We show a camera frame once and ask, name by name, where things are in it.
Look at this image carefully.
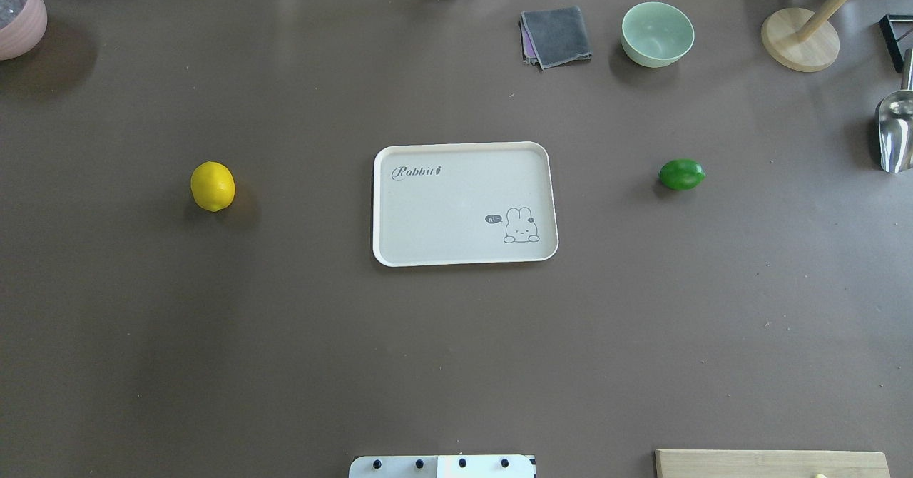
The green lime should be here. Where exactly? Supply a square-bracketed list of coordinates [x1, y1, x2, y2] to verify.
[658, 158, 705, 190]

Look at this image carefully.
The yellow lemon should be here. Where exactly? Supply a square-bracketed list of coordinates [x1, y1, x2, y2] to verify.
[190, 161, 237, 212]

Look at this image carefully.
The beige rabbit tray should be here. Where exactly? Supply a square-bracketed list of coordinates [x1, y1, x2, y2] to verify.
[372, 142, 560, 268]

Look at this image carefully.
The purple cloth under grey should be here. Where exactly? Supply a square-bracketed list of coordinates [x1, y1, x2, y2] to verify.
[519, 20, 539, 66]

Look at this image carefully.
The grey folded cloth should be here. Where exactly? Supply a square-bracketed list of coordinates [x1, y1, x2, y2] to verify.
[519, 6, 593, 71]

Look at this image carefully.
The light green bowl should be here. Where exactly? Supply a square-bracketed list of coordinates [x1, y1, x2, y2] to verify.
[621, 2, 695, 68]

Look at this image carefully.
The bamboo cutting board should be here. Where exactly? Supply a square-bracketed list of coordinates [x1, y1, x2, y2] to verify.
[653, 449, 891, 477]

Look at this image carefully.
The wooden mug stand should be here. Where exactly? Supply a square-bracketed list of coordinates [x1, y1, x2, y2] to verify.
[760, 0, 847, 73]

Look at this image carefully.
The steel scoop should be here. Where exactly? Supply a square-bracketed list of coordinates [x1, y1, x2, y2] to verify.
[876, 49, 912, 173]

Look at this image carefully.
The pink ribbed cup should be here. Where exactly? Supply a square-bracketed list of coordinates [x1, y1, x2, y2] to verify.
[1, 0, 48, 61]

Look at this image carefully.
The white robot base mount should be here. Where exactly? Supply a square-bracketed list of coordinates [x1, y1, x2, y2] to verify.
[348, 453, 537, 477]

